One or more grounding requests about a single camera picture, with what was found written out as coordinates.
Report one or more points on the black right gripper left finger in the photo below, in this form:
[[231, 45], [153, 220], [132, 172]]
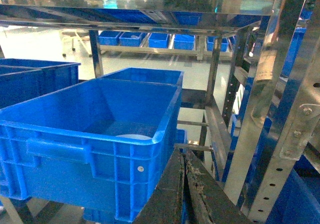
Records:
[[165, 204]]

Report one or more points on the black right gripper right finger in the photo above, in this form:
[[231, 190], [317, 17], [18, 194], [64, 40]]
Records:
[[208, 201]]

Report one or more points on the light blue round tray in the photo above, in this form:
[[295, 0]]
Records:
[[135, 136]]

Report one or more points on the blue bin right shelf front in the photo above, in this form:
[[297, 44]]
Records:
[[63, 146]]

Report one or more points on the blue bin shelf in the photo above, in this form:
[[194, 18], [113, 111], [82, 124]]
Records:
[[63, 146], [170, 77], [55, 74]]

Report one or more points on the blue bin right shelf rear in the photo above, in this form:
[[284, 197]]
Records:
[[170, 77]]

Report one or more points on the blue bin left shelf rear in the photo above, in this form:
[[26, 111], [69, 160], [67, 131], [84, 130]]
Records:
[[55, 74]]

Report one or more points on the steel shelf frame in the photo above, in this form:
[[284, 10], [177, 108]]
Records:
[[246, 125]]

